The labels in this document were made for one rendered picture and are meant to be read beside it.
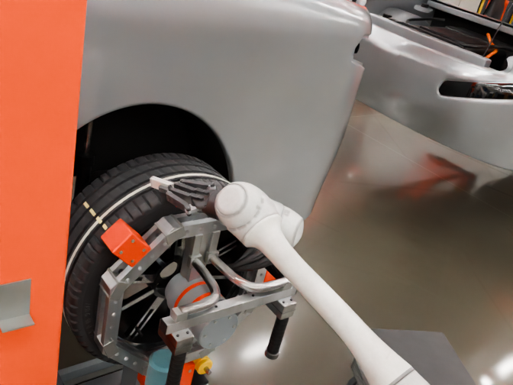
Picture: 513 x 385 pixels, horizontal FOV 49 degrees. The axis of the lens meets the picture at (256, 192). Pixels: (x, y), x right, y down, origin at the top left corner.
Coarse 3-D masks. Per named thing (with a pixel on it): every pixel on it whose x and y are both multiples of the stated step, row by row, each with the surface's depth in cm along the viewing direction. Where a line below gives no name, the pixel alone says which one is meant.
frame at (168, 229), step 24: (168, 216) 151; (192, 216) 155; (144, 240) 149; (168, 240) 148; (120, 264) 148; (144, 264) 147; (120, 288) 146; (240, 288) 186; (120, 312) 151; (240, 312) 184; (96, 336) 156; (120, 360) 160; (144, 360) 168; (192, 360) 181
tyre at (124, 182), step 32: (128, 160) 166; (160, 160) 166; (192, 160) 175; (96, 192) 158; (128, 192) 155; (160, 192) 153; (128, 224) 148; (96, 256) 148; (64, 288) 155; (96, 288) 153; (96, 352) 165
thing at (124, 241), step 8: (120, 224) 143; (112, 232) 142; (120, 232) 141; (128, 232) 140; (136, 232) 147; (104, 240) 142; (112, 240) 141; (120, 240) 140; (128, 240) 140; (136, 240) 141; (112, 248) 139; (120, 248) 139; (128, 248) 141; (136, 248) 143; (144, 248) 144; (120, 256) 141; (128, 256) 142; (136, 256) 144; (128, 264) 144
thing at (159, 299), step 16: (224, 240) 191; (160, 256) 169; (176, 256) 168; (224, 256) 193; (144, 272) 165; (160, 272) 168; (176, 272) 178; (144, 288) 170; (160, 288) 177; (224, 288) 191; (128, 304) 166; (144, 304) 195; (160, 304) 195; (128, 320) 184; (144, 320) 174; (128, 336) 173; (144, 336) 180
